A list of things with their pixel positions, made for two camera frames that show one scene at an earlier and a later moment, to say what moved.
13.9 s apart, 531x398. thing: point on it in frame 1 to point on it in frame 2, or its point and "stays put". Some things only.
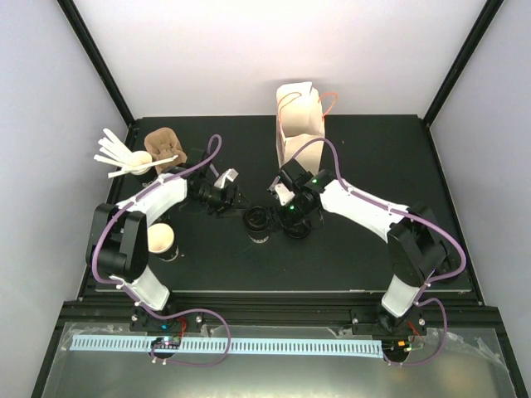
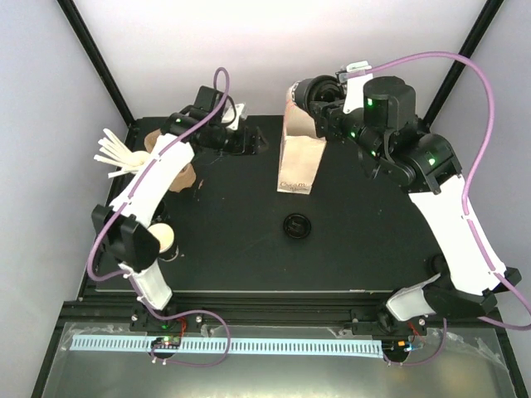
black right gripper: x=287 y=222 to x=328 y=119
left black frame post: x=95 y=58 stays put
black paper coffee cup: x=161 y=240 stays put
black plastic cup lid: x=299 y=230 stays put
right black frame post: x=484 y=21 stays put
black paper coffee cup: x=256 y=220 to x=299 y=94
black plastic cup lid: x=256 y=218 to x=323 y=88
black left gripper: x=227 y=202 to x=243 y=148
